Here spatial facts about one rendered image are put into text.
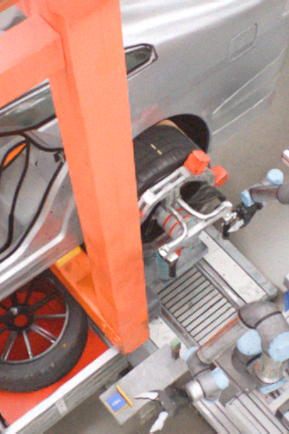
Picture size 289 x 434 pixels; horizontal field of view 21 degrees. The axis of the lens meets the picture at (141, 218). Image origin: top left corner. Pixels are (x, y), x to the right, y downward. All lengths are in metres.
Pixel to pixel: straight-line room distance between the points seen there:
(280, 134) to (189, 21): 1.95
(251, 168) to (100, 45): 3.07
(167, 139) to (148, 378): 1.16
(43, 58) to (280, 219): 3.05
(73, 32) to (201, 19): 1.51
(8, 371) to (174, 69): 1.66
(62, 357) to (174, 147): 1.16
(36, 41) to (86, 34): 0.12
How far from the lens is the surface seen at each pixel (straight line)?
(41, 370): 3.91
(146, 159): 3.59
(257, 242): 4.72
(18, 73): 1.94
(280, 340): 2.90
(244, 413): 3.56
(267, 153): 5.06
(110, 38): 2.03
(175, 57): 3.34
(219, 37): 3.48
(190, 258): 4.49
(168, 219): 3.73
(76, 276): 3.88
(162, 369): 3.91
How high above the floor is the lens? 4.15
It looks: 60 degrees down
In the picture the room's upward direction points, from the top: 5 degrees counter-clockwise
